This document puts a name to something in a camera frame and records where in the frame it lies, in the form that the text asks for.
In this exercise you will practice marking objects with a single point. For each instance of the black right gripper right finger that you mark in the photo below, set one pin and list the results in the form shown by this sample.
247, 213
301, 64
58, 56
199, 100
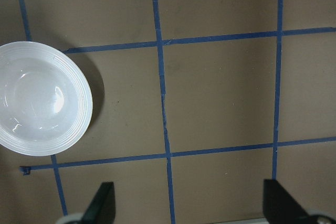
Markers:
280, 207

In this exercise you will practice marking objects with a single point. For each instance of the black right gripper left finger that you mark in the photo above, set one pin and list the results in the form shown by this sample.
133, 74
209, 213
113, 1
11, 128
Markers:
102, 208

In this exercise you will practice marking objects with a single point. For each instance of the white ceramic plate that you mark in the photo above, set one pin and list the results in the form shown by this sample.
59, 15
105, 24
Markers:
46, 100

